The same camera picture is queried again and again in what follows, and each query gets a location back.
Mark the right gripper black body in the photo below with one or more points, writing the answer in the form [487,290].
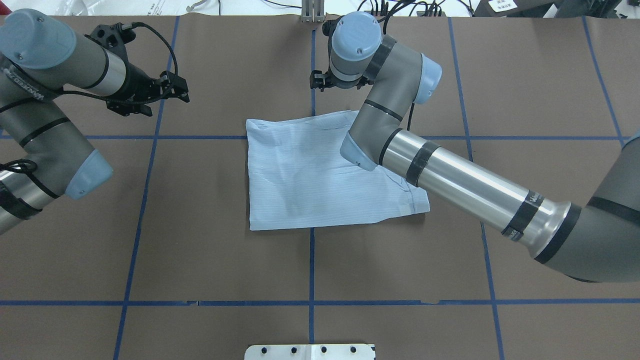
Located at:
[326,81]

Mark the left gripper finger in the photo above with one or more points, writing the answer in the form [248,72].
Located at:
[180,95]
[144,110]

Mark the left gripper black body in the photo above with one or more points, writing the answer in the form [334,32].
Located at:
[136,81]

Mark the light blue button shirt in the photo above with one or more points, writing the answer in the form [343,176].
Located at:
[299,179]

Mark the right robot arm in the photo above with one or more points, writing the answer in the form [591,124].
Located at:
[598,242]

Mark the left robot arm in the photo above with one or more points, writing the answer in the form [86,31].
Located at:
[42,59]

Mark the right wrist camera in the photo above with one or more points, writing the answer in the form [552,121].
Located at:
[328,27]

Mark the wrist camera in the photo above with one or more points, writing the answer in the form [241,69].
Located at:
[328,27]
[113,37]

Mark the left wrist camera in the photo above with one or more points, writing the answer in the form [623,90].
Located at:
[113,37]

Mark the aluminium frame post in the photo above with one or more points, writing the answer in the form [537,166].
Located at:
[313,11]

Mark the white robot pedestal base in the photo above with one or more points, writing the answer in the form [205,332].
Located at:
[327,351]

